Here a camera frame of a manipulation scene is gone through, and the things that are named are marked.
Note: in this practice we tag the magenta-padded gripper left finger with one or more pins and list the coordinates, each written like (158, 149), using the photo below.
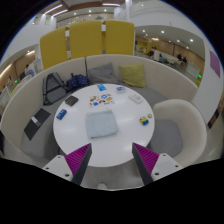
(77, 160)

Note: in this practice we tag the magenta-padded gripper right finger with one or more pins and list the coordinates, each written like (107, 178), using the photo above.
(146, 159)

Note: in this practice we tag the light blue towel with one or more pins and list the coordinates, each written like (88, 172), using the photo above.
(101, 124)

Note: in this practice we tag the yellow and blue toy figure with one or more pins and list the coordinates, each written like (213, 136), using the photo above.
(144, 120)

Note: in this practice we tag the white armchair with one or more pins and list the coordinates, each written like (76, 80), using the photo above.
(186, 120)

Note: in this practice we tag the dark brown wallet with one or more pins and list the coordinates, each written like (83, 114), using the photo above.
(71, 100)

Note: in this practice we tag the flat white box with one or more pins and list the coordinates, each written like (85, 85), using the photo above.
(136, 98)

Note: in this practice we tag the colourful sticker sheet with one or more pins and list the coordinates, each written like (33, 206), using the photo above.
(101, 100)

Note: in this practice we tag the grey backpack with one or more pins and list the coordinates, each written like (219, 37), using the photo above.
(54, 89)

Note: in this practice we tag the small white and blue box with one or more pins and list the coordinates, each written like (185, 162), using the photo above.
(121, 89)

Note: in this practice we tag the blue card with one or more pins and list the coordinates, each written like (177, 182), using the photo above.
(101, 87)

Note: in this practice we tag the navy blue patterned bag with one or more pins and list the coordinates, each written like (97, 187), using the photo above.
(77, 82)

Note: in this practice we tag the curved beige sofa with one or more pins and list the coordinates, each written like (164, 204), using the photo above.
(23, 103)

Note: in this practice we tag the yellow-green cushion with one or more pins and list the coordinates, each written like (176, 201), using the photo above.
(132, 75)

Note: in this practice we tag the grey cushion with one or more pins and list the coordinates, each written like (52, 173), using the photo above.
(102, 74)

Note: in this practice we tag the person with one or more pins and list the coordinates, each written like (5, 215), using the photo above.
(180, 57)
(28, 70)
(184, 60)
(152, 52)

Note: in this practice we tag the yellow partition panel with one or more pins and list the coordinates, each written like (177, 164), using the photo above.
(120, 37)
(85, 40)
(54, 48)

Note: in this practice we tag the ceiling strip lights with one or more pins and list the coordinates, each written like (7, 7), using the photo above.
(53, 9)

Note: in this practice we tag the purple wall poster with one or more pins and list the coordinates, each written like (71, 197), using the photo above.
(215, 63)

